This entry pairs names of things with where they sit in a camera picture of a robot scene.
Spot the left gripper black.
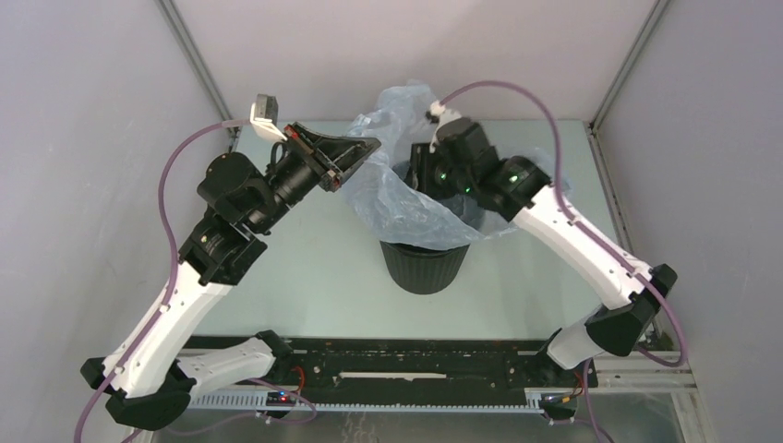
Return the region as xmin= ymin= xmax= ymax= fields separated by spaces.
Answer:
xmin=249 ymin=122 xmax=381 ymax=233

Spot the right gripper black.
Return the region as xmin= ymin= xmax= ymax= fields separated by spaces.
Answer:
xmin=398 ymin=143 xmax=474 ymax=202

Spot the light blue plastic trash bag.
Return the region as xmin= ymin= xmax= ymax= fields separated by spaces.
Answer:
xmin=342 ymin=82 xmax=570 ymax=250

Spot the black ribbed trash bin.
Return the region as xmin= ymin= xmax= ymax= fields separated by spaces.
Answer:
xmin=379 ymin=159 xmax=488 ymax=296

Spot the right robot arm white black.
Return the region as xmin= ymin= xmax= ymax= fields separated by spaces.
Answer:
xmin=405 ymin=117 xmax=678 ymax=386

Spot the small circuit board with leds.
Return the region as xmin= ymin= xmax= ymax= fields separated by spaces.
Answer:
xmin=265 ymin=390 xmax=299 ymax=408

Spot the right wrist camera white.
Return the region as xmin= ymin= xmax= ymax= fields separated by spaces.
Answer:
xmin=426 ymin=101 xmax=463 ymax=154

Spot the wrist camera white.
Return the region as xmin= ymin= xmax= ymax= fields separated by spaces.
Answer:
xmin=426 ymin=101 xmax=463 ymax=154
xmin=249 ymin=94 xmax=287 ymax=143

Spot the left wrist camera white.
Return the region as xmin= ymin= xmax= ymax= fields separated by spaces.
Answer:
xmin=249 ymin=94 xmax=287 ymax=143

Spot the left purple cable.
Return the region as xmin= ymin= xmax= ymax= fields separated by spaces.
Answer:
xmin=73 ymin=119 xmax=259 ymax=443

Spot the purple cable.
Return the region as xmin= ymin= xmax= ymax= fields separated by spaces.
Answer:
xmin=73 ymin=119 xmax=259 ymax=443
xmin=437 ymin=79 xmax=690 ymax=369

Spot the left aluminium frame post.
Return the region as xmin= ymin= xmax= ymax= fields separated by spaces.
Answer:
xmin=154 ymin=0 xmax=233 ymax=120

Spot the aluminium frame post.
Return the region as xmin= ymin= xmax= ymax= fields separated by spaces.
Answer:
xmin=154 ymin=0 xmax=233 ymax=120
xmin=590 ymin=0 xmax=672 ymax=133

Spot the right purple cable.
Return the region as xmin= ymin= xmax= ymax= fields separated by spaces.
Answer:
xmin=437 ymin=79 xmax=690 ymax=369

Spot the right aluminium frame post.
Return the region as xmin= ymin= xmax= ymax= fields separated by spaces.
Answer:
xmin=590 ymin=0 xmax=672 ymax=133

